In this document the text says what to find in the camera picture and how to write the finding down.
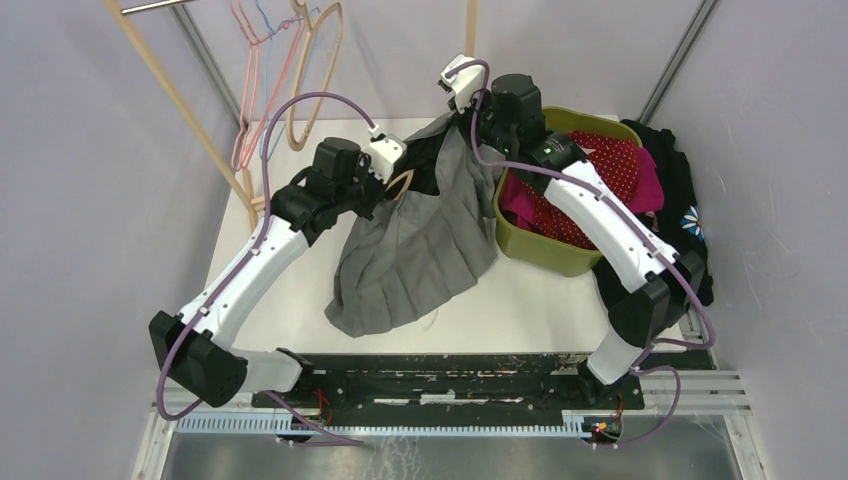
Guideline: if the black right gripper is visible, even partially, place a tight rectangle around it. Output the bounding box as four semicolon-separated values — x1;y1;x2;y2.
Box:
450;82;516;155

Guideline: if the magenta pleated skirt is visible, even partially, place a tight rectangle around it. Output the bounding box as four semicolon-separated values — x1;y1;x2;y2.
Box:
500;148;664;233

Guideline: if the pink wire hanger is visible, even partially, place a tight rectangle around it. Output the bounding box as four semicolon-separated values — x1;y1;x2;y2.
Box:
229;1;262;172
229;1;311;172

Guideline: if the grey skirt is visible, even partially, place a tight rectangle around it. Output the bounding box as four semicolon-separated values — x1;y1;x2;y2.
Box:
324;115;497;337

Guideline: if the red polka dot skirt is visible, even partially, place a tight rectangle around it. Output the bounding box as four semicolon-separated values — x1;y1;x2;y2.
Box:
525;130;640;250

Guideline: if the wooden hanger with grey skirt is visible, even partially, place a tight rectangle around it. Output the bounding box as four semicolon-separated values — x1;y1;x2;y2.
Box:
385;169;415;201

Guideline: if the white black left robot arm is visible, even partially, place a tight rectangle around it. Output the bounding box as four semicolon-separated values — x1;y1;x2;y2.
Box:
148;135;406;407

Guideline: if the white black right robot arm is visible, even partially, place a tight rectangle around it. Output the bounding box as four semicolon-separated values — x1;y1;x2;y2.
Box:
440;67;705;408

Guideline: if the wooden clothes rack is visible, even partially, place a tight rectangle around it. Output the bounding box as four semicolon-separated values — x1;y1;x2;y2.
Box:
102;0;480;230

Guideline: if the olive green laundry basket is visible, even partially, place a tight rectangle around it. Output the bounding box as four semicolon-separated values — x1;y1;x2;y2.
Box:
493;106;642;277

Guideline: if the black floral garment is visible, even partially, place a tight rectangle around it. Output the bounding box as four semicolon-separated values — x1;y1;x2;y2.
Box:
592;119;715;333

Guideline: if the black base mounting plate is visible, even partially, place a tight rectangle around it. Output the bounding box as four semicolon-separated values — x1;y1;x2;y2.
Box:
251;352;717;446

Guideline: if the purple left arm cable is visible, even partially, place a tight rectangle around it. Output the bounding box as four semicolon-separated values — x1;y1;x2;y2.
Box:
154;91;380;450

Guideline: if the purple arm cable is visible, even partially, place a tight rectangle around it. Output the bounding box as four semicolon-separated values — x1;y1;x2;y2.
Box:
442;59;718;449
154;91;380;450

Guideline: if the metal wall rail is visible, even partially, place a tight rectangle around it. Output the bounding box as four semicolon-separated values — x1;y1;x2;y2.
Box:
637;0;720;124
170;4;246;127

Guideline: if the left metal wall rail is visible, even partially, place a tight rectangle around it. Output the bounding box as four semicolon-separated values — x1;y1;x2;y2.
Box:
170;4;246;127

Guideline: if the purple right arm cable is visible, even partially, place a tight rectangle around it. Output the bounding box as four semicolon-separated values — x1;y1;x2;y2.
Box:
442;59;718;449

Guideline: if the aluminium rail frame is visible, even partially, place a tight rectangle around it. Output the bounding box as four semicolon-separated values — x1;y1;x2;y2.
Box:
131;371;766;479

